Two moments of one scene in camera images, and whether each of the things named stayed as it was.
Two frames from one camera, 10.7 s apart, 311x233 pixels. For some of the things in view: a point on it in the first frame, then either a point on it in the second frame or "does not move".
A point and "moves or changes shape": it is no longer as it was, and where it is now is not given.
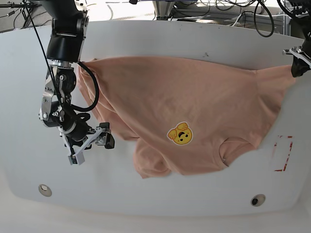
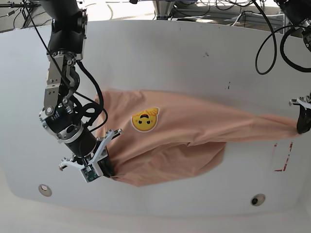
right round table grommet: (258, 200) does not move
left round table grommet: (44, 190) does not move
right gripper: (302, 58) -> (303, 124)
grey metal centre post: (163, 8) does not move
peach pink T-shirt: (186, 115) moves or changes shape
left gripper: (77, 142) -> (103, 166)
